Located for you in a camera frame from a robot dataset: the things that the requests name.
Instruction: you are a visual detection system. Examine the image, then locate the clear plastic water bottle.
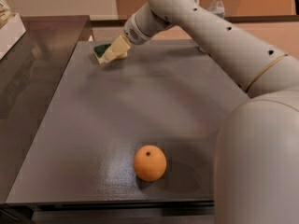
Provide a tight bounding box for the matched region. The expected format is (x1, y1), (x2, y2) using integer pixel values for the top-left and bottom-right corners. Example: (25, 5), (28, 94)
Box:
(206, 0), (225, 19)

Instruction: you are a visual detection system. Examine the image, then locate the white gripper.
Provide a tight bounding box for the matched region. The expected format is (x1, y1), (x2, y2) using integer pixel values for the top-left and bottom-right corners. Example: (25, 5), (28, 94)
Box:
(100, 15), (150, 63)

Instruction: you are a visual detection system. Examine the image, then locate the orange fruit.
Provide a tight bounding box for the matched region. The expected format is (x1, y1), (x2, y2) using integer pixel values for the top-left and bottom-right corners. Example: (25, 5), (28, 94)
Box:
(133, 145), (166, 182)

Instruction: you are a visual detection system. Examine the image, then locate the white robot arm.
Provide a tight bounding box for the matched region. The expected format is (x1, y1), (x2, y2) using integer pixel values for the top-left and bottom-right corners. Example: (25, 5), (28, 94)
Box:
(124, 0), (299, 224)

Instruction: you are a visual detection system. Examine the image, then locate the green and yellow sponge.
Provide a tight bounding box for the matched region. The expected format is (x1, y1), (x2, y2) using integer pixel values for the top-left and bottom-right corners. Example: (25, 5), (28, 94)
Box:
(93, 43), (129, 65)

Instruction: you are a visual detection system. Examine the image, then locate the packaged item on box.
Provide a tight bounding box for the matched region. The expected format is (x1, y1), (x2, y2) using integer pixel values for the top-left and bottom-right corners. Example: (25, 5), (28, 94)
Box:
(0, 0), (11, 28)

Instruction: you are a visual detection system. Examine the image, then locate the dark side counter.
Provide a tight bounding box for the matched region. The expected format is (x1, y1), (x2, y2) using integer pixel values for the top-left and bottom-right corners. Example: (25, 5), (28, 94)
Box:
(0, 15), (93, 205)

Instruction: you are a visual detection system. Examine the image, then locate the white box on counter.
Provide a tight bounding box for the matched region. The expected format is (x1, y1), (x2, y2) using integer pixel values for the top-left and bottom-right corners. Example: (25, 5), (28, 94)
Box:
(0, 13), (26, 60)

